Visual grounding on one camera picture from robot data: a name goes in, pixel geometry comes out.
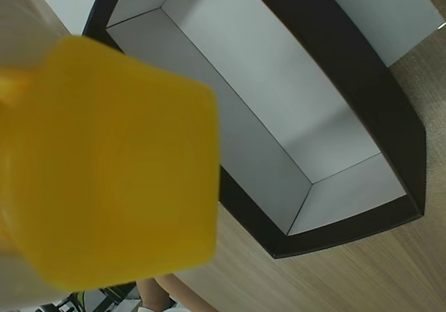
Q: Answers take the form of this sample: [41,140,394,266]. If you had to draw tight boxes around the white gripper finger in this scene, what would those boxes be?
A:
[0,0,71,312]

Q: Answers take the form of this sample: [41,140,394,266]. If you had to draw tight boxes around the yellow cube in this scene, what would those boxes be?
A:
[0,34,222,291]

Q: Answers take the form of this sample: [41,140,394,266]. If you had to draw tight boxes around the dark brown cardboard box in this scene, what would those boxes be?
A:
[81,0,427,260]

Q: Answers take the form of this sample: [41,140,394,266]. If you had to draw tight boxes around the person's leg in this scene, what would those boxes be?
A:
[134,276,177,312]

